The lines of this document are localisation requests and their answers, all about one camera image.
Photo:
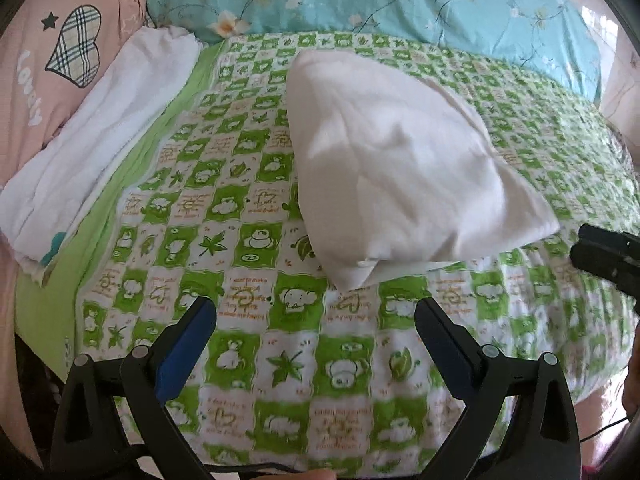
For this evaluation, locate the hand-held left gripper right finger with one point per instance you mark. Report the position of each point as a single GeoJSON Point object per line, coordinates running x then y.
{"type": "Point", "coordinates": [450, 355]}

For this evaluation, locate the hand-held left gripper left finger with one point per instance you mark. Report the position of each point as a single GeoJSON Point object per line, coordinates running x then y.
{"type": "Point", "coordinates": [185, 355]}

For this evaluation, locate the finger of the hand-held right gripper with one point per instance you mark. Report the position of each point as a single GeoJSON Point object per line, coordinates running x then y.
{"type": "Point", "coordinates": [605, 255]}

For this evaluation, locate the white pillow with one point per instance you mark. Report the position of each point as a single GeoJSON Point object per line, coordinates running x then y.
{"type": "Point", "coordinates": [400, 160]}

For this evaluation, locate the person's left hand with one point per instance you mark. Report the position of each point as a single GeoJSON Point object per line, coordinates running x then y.
{"type": "Point", "coordinates": [317, 475]}

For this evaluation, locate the green patterned bed sheet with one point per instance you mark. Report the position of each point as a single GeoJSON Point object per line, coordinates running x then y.
{"type": "Point", "coordinates": [310, 375]}

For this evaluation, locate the white folded cloth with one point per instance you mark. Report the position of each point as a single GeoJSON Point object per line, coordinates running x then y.
{"type": "Point", "coordinates": [95, 135]}

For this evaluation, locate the blue floral quilt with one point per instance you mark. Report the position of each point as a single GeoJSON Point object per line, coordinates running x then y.
{"type": "Point", "coordinates": [380, 0]}

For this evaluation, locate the pink quilt with heart print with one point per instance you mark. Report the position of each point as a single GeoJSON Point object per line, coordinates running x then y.
{"type": "Point", "coordinates": [45, 35]}

